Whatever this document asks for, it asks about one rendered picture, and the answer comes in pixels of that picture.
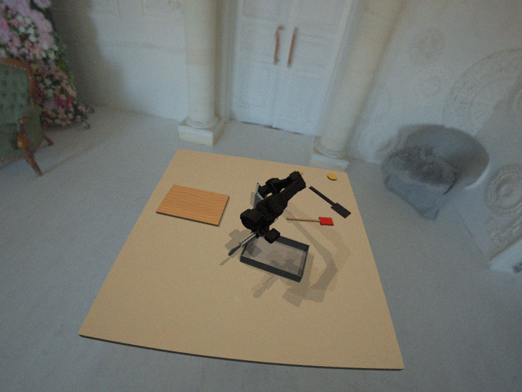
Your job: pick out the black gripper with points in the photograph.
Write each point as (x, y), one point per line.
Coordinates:
(270, 235)

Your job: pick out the black spatula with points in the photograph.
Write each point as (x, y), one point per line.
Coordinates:
(336, 207)

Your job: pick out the dark grey roasting tin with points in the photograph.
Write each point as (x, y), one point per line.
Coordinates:
(284, 257)

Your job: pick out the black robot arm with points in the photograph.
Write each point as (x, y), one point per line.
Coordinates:
(274, 204)

